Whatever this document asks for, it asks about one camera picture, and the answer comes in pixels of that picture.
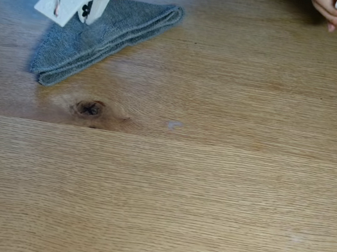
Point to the person's hand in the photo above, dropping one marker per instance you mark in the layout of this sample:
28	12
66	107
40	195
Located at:
326	8

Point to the grey microfibre cloth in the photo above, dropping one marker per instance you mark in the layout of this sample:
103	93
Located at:
124	23

